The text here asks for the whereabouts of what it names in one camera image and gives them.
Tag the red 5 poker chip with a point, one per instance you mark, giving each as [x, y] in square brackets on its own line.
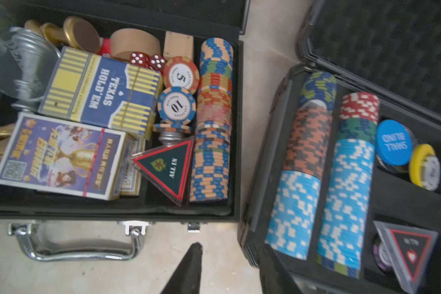
[182, 72]

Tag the silver trophy cup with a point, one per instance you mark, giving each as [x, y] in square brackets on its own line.
[27, 62]

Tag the blue 10 poker chip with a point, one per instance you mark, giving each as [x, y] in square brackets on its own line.
[176, 105]

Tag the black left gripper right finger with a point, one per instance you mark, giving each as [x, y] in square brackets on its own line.
[274, 277]

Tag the left blue orange chip row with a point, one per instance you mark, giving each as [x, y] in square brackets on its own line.
[294, 210]

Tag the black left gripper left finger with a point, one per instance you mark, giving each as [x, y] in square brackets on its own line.
[186, 278]

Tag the blue small blind button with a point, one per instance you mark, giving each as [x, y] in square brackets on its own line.
[393, 143]

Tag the purple playing card box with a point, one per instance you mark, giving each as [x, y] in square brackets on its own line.
[51, 155]

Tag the black all-in triangle button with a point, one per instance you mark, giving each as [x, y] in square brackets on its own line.
[405, 251]

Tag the Texas Hold'em card box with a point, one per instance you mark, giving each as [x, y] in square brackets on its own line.
[91, 89]

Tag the orange blue chip stack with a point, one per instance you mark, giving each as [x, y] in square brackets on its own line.
[211, 154]

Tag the black poker case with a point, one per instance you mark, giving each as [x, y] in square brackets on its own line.
[389, 48]
[200, 19]

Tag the yellow dealer button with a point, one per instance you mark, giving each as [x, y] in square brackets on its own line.
[425, 167]

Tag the red die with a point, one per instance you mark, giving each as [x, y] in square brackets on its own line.
[140, 59]
[157, 63]

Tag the green all-in triangle button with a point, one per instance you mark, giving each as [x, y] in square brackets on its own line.
[167, 167]

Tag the right blue red chip row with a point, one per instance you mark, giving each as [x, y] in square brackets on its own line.
[340, 243]

